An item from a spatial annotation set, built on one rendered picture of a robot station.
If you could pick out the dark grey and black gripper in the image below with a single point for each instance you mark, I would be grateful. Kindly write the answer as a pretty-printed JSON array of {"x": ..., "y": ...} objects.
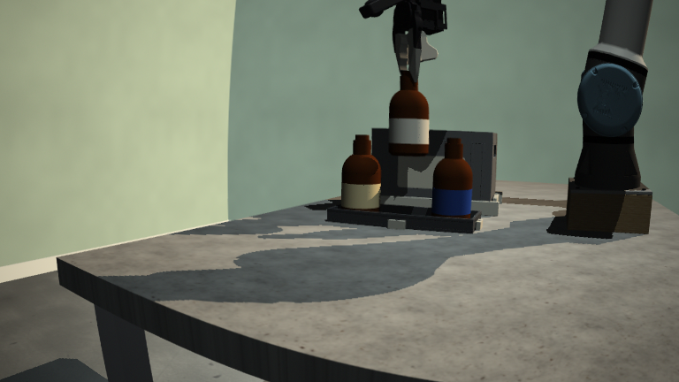
[{"x": 406, "y": 18}]

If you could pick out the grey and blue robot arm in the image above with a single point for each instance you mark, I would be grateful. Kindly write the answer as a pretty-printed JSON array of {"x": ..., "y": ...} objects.
[{"x": 610, "y": 99}]

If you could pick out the orange-brown bottle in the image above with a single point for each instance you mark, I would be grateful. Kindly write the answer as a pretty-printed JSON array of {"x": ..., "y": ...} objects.
[
  {"x": 452, "y": 183},
  {"x": 408, "y": 120},
  {"x": 361, "y": 178}
]

